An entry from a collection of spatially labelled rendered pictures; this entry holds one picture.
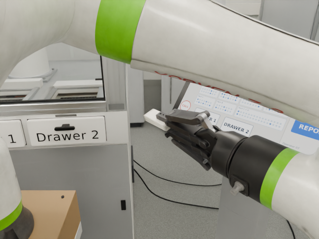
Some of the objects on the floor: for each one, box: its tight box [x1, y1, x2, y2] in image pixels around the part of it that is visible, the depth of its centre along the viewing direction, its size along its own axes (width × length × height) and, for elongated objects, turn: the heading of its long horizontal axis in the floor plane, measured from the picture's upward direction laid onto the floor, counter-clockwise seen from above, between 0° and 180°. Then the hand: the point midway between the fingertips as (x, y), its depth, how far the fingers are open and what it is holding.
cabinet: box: [9, 93, 134, 239], centre depth 169 cm, size 95×103×80 cm
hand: (159, 119), depth 58 cm, fingers closed
